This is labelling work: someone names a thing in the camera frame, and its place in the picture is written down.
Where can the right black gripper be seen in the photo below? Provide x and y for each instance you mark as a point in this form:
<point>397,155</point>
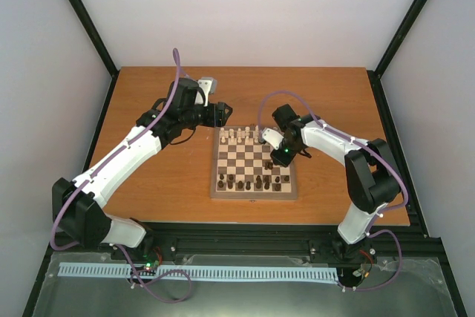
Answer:
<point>283,160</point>

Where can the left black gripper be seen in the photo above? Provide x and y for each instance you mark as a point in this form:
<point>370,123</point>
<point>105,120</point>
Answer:
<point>217,117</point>

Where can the wooden chess board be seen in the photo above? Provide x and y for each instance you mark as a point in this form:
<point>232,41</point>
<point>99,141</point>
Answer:
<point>245,152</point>

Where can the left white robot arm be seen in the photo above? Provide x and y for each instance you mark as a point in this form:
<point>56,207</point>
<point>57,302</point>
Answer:
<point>78,204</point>

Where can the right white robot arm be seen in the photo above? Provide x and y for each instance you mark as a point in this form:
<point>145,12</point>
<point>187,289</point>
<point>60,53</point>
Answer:
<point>373,180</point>

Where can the dark chess piece cluster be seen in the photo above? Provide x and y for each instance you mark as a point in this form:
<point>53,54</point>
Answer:
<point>253,176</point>

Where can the white chess pieces row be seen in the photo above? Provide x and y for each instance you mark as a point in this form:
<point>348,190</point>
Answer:
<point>233,135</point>

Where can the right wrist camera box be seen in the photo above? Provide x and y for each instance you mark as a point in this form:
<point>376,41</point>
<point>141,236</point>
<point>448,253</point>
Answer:
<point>272,137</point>

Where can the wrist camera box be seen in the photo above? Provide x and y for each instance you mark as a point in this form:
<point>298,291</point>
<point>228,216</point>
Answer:
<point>207,87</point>
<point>272,137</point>

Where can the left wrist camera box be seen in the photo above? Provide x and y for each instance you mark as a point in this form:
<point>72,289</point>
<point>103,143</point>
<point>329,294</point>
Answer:
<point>207,87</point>

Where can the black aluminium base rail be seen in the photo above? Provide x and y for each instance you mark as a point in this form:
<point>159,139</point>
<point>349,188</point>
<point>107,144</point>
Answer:
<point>318,244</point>

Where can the left black frame post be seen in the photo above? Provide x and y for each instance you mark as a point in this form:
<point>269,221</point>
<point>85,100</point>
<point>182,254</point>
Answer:
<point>87,22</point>

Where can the black frame post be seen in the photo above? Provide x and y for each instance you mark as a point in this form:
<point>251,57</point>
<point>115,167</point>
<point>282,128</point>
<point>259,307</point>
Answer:
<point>87,22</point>
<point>402,31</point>

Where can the light blue cable duct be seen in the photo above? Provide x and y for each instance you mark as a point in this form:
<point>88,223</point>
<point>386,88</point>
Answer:
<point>323,275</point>

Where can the right black frame post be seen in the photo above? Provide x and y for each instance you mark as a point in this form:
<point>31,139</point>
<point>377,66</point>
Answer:
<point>402,31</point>

